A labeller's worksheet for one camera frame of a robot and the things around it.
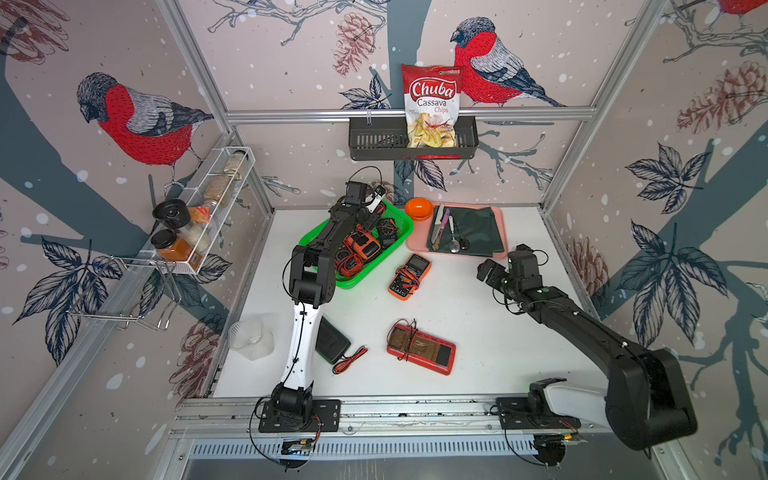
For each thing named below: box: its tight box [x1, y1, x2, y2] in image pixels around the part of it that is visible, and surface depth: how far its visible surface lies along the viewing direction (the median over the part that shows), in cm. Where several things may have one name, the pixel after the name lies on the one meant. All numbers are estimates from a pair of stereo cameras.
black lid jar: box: [152, 198, 191, 229], surface depth 63 cm
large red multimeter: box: [387, 324, 457, 375], surface depth 83 cm
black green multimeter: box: [315, 316, 351, 365], surface depth 84 cm
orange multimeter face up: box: [387, 253, 432, 302], surface depth 97 cm
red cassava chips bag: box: [402, 64, 463, 149], surface depth 85 cm
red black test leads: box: [332, 345, 369, 375], surface depth 83 cm
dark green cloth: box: [428, 206, 505, 257], surface depth 116 cm
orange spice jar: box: [150, 229, 193, 261], surface depth 61 cm
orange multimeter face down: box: [343, 224, 381, 259], surface depth 102 cm
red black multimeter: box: [334, 247, 364, 278], surface depth 100 cm
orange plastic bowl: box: [405, 197, 434, 221], surface depth 117 cm
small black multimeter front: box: [378, 217, 399, 249], surface depth 109 cm
